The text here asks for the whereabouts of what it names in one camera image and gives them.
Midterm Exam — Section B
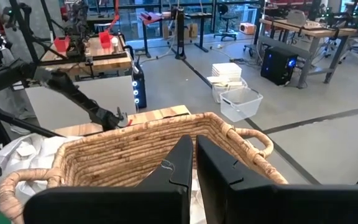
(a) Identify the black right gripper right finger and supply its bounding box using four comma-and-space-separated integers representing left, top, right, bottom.
196, 135, 358, 224

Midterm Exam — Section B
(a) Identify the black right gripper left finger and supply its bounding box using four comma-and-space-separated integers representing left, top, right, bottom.
23, 134, 194, 224

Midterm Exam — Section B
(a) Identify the white lace-trimmed garment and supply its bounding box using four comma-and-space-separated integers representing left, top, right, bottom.
188, 169, 209, 224

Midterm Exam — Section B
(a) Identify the large white shirt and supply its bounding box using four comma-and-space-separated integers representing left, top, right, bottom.
0, 133, 83, 203

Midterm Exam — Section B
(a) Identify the woven wicker basket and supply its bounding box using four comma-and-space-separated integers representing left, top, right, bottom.
0, 111, 288, 224

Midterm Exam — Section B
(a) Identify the computer tower with blue rings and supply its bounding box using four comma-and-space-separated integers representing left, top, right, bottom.
131, 60, 148, 110

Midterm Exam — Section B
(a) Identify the wooden workbench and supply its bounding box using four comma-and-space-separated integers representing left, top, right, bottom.
39, 34, 133, 78

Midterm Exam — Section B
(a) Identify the white cup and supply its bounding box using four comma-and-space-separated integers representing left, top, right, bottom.
111, 36, 120, 54

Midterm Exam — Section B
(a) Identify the red plastic bin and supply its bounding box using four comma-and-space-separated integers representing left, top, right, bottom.
98, 30, 113, 49
53, 35, 71, 53

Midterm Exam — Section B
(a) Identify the person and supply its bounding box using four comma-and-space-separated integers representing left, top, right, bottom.
0, 0, 37, 136

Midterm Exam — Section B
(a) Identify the empty clear plastic bin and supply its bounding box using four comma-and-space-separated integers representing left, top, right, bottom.
219, 86, 264, 123

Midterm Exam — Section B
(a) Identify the red roll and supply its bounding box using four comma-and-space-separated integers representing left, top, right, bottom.
139, 11, 163, 22

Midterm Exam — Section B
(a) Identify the black stand pole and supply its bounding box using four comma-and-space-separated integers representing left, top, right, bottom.
173, 6, 188, 60

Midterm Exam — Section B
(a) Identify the clear plastic bin with contents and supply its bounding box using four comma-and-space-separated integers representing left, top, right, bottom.
211, 76, 249, 104

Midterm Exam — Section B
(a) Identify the white foam block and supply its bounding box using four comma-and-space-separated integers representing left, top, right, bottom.
206, 75, 231, 85

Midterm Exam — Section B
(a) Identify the cardboard box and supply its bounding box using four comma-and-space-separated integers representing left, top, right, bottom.
185, 23, 199, 40

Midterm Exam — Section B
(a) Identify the black metal table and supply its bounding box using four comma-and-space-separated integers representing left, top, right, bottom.
138, 11, 213, 59

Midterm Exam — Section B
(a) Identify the stack of white lids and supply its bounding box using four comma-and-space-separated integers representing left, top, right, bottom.
211, 62, 243, 78

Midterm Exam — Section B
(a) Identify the black computer with blue light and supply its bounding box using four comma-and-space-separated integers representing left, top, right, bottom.
260, 46, 298, 86

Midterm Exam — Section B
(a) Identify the black office chair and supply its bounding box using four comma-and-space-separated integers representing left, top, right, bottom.
213, 2, 239, 42

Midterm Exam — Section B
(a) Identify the orange and white box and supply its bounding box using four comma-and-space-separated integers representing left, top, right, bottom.
239, 22, 257, 35

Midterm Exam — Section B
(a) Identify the wooden desk with grey legs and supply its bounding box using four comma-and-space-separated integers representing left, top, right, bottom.
258, 17, 358, 90

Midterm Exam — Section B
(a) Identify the grey bag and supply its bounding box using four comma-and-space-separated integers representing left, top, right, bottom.
286, 9, 307, 27

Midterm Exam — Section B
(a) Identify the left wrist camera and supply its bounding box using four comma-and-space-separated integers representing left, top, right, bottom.
116, 106, 134, 128

